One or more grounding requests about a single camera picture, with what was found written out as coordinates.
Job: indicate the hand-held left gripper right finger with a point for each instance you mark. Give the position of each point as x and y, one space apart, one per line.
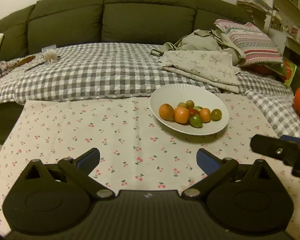
207 162

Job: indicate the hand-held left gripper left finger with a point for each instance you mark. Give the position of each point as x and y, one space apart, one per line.
88 158

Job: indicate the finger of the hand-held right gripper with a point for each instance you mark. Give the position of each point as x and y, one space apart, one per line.
293 140
270 147

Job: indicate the green reddish tomato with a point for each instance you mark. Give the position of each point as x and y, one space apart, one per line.
195 120

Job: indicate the orange mandarin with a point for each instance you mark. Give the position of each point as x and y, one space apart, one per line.
205 115
181 115
166 111

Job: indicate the round green fruit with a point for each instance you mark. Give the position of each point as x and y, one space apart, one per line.
216 114

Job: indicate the small green fruit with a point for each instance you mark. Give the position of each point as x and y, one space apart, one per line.
198 108

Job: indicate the round yellow-green fruit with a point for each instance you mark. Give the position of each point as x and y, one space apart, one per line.
190 103

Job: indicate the white ribbed plate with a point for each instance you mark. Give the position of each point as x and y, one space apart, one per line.
211 97

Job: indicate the cherry print cloth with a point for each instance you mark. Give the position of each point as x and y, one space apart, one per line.
90 130

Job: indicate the red tomato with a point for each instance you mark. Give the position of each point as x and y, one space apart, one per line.
192 111

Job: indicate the small yellow-green fruit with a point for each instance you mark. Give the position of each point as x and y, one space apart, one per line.
182 104

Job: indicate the green book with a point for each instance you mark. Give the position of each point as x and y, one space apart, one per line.
288 73

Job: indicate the orange cushion under pillow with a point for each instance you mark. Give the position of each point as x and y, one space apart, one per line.
262 69

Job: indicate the grey white checked blanket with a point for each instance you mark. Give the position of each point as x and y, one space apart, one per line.
90 72

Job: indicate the folded beige floral cloth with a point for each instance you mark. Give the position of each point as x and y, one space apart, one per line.
202 65

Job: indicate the striped patterned pillow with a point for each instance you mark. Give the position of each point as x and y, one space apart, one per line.
252 42

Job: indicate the white fluffy brush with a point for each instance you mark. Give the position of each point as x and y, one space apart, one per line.
50 56

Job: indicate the brown wooden stick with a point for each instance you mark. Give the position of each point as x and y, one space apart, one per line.
25 61

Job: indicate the clear plastic bag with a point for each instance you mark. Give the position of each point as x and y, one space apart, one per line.
48 48

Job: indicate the beige canvas bag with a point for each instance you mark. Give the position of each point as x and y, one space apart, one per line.
197 42

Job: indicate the patterned purple cloth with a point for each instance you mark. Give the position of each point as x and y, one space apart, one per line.
1 70

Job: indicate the bookshelf with books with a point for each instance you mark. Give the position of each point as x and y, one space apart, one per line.
290 10

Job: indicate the stack of newspapers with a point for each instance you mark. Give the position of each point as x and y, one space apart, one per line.
252 3

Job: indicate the dark green sofa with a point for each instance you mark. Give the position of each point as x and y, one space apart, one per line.
65 17

